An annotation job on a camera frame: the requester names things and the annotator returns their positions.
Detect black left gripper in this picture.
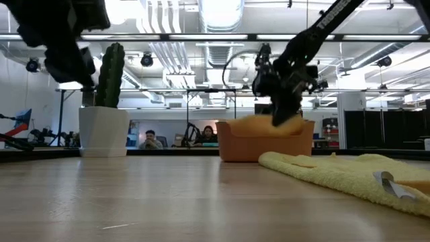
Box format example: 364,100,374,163
0,0,112,51

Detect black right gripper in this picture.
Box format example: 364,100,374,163
270,61,329,128

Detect orange microfiber towel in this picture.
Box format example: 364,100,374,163
227,113,307,138

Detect orange plastic basket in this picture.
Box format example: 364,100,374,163
215,119,316,163

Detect yellow microfiber towel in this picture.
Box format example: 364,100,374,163
257,151,430,218

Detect black computer monitor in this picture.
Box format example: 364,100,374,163
254,103,275,116

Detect black ceiling spotlight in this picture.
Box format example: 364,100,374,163
26,57,40,73
140,52,155,68
376,55,393,69
254,42,272,68

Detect black office partition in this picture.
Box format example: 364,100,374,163
344,109,430,151

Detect blue-screen monitor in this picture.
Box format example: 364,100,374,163
13,108,33,132

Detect white hexagonal planter pot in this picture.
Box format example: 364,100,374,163
78,106,130,159

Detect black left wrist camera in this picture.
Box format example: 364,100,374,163
44,46,97,88

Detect black aluminium table frame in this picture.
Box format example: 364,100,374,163
0,32,430,164

